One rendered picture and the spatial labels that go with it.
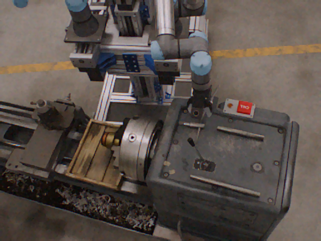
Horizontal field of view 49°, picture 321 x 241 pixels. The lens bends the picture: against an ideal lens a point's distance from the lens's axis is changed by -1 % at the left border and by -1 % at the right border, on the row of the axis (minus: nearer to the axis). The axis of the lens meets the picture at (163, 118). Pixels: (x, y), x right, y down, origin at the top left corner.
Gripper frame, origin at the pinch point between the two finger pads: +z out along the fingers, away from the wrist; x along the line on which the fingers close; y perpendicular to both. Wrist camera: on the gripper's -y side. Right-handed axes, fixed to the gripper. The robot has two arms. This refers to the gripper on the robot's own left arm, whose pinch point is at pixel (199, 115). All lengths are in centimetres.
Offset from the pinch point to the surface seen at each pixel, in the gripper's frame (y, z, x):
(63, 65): 100, 130, 162
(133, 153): -21.2, 8.9, 25.2
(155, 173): -29.3, 4.3, 11.6
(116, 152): -18.7, 19.3, 36.6
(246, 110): 8.6, 3.0, -19.0
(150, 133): -11.3, 6.0, 20.0
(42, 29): 141, 130, 206
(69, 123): -5, 28, 71
